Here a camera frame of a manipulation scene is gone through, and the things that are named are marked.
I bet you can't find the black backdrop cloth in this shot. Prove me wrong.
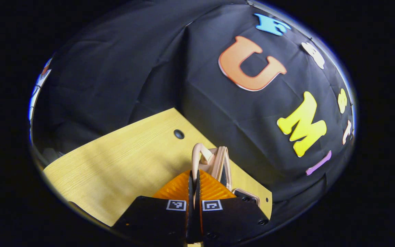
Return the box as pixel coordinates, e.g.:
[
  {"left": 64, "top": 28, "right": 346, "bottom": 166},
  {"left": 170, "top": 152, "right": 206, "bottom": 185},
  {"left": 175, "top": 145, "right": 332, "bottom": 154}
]
[{"left": 31, "top": 0, "right": 356, "bottom": 220}]

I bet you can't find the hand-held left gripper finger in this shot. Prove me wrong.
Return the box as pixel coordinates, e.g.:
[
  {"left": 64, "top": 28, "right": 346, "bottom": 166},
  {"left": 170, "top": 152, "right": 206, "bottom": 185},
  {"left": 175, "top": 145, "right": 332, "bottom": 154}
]
[
  {"left": 196, "top": 169, "right": 270, "bottom": 245},
  {"left": 112, "top": 170, "right": 195, "bottom": 245}
]

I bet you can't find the beige pink suitcase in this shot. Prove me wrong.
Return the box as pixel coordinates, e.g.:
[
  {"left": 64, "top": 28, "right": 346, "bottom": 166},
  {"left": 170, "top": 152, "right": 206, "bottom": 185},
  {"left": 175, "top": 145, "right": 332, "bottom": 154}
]
[{"left": 191, "top": 143, "right": 261, "bottom": 207}]

